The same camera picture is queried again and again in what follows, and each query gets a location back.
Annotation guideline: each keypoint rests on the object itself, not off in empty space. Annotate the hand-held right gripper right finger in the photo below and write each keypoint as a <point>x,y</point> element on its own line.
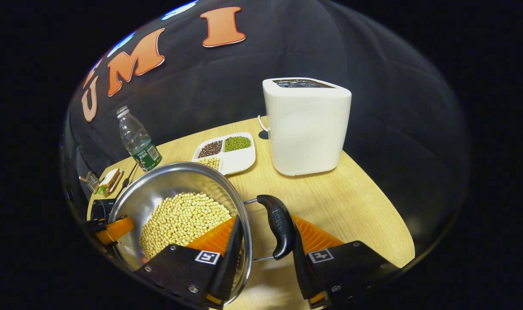
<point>302,275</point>

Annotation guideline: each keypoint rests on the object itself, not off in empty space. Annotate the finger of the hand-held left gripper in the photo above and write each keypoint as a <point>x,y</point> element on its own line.
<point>115,230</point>

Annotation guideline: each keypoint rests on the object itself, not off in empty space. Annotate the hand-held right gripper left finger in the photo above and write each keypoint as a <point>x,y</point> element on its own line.
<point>231,267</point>

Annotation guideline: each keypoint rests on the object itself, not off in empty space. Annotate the black induction cooktop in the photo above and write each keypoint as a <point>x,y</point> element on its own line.
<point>102,209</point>

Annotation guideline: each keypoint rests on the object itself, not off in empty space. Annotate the sandwich with green lettuce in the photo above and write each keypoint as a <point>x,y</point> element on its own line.
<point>110,181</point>

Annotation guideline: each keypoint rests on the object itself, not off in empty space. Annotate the large soybean pile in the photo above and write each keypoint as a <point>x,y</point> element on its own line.
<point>179,219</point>

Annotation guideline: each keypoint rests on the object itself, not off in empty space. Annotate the clear plastic water bottle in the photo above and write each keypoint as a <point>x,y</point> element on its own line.
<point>138,142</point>

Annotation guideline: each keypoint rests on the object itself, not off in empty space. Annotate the white divided tray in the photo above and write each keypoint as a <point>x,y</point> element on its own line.
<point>240,161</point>

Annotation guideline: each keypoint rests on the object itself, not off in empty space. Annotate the small soybean pile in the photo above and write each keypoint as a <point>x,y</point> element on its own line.
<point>210,162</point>

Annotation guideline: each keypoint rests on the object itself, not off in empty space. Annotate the dark red beans pile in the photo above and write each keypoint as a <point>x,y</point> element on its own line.
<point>210,149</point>

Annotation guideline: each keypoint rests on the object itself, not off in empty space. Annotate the green mung beans pile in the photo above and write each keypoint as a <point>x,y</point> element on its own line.
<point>237,143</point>

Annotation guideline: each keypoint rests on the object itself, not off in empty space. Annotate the white toaster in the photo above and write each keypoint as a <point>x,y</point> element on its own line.
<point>306,129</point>

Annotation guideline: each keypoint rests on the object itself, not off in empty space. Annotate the black backdrop cloth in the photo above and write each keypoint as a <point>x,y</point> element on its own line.
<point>373,64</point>

